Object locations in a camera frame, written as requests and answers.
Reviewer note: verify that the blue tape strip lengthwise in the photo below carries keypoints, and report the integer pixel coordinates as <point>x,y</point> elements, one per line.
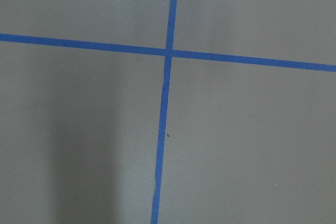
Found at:
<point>163,112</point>

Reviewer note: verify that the blue tape strip crosswise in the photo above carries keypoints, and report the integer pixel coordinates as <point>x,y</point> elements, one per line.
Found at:
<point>163,52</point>

